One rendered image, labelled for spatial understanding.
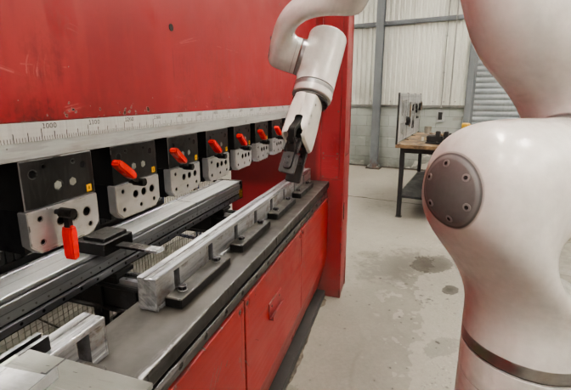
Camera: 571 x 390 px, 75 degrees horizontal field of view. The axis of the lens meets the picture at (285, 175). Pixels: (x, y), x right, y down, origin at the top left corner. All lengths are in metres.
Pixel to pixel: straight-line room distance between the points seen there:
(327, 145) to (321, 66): 1.79
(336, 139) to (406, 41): 5.57
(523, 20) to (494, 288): 0.24
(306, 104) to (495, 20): 0.40
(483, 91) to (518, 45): 7.31
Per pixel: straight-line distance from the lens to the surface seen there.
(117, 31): 0.92
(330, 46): 0.81
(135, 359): 0.97
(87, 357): 0.98
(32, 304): 1.18
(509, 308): 0.41
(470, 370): 0.48
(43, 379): 0.75
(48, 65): 0.79
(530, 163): 0.33
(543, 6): 0.42
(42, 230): 0.78
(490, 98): 7.74
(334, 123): 2.53
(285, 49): 0.79
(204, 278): 1.20
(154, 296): 1.10
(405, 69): 7.89
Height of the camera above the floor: 1.44
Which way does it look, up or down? 12 degrees down
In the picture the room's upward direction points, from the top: straight up
